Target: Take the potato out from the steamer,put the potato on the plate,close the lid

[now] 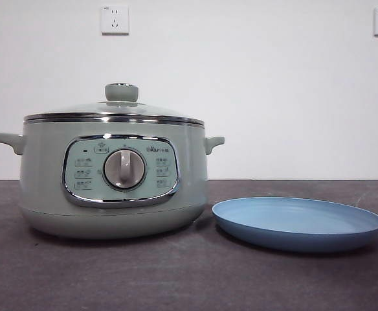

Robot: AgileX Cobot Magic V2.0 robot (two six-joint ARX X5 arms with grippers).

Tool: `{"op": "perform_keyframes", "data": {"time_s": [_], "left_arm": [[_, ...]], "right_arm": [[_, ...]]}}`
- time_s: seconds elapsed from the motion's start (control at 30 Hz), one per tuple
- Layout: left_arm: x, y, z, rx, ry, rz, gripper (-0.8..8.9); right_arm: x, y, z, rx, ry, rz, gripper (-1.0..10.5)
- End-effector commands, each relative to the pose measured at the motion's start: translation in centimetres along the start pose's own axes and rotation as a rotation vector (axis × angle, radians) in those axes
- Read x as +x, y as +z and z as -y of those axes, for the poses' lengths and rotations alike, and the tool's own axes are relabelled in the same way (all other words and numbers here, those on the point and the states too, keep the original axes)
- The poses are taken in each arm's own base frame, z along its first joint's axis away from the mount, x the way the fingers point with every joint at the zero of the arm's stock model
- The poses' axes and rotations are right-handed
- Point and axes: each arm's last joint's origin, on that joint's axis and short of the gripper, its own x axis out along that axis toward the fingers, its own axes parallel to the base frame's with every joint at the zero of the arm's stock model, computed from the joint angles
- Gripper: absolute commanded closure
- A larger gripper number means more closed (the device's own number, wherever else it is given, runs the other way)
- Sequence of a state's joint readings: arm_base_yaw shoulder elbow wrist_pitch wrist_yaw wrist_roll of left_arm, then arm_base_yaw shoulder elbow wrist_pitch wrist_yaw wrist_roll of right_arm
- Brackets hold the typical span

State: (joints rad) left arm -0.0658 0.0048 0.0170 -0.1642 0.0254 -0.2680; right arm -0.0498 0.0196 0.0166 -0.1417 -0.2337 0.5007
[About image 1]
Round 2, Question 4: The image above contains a blue round plate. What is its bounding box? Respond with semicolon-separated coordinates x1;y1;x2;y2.
212;195;378;254

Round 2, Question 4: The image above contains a pale green electric steamer pot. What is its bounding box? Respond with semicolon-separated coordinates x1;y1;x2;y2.
0;117;225;241

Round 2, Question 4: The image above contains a glass lid with green knob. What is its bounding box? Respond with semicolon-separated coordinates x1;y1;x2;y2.
23;82;206;123

